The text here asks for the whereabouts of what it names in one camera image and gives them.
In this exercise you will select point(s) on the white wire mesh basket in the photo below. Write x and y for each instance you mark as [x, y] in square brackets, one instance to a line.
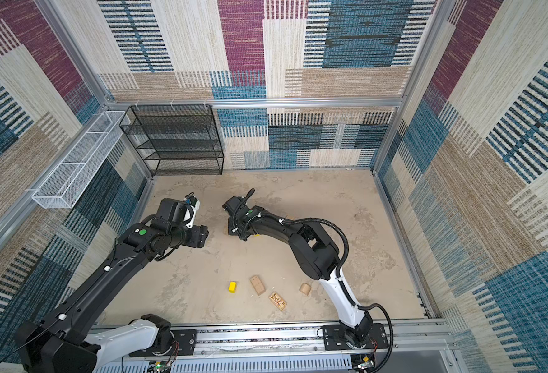
[63, 187]

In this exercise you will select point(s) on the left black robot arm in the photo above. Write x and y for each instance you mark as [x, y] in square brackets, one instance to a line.
[61, 341]

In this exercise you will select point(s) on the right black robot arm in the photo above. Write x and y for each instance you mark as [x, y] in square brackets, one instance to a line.
[320, 248]

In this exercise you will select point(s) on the small wood cylinder block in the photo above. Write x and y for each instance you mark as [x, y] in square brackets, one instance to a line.
[305, 289]

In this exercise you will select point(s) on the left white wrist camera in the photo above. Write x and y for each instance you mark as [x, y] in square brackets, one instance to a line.
[191, 204]

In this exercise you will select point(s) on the black wire shelf rack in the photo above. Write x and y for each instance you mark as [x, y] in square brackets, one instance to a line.
[175, 140]

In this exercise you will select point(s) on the patterned wood block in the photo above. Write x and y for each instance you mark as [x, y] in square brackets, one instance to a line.
[278, 301]

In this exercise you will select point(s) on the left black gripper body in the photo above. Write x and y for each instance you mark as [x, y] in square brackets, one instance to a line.
[194, 236]

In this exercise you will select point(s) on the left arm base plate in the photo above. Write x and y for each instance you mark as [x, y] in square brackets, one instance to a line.
[183, 344]

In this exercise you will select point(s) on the aluminium front rail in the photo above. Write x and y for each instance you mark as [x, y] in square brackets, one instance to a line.
[414, 346]

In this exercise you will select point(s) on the small yellow block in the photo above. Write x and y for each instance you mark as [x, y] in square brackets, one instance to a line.
[232, 287]

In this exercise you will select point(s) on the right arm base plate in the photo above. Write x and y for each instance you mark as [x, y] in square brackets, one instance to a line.
[338, 337]

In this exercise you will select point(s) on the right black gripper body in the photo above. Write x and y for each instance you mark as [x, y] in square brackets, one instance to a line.
[233, 229]

